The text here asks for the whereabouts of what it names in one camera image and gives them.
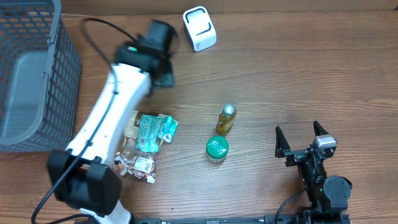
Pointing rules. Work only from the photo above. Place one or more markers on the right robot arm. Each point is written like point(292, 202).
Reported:
point(327, 195)

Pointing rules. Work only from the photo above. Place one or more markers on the green lidded cup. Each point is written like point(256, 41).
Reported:
point(217, 148)

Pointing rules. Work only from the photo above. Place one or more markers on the teal tissue pack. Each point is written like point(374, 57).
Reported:
point(168, 129)

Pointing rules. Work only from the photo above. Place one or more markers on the dark grey plastic basket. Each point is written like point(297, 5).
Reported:
point(40, 77)

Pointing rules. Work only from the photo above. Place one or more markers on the teal wet wipes pack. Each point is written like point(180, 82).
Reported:
point(149, 127)

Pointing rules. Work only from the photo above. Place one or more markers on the yellow drink bottle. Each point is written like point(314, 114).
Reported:
point(226, 118)

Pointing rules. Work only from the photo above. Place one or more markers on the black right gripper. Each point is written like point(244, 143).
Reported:
point(296, 155)

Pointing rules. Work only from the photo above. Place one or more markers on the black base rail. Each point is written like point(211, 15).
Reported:
point(267, 219)

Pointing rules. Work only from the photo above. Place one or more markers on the white barcode scanner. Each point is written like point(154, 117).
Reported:
point(199, 28)

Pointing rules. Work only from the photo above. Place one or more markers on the beige brown snack bag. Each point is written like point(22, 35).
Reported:
point(129, 160)

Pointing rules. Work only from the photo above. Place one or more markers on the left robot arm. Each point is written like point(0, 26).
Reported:
point(81, 175)

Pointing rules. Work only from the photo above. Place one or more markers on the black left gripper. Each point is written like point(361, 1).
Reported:
point(166, 78)

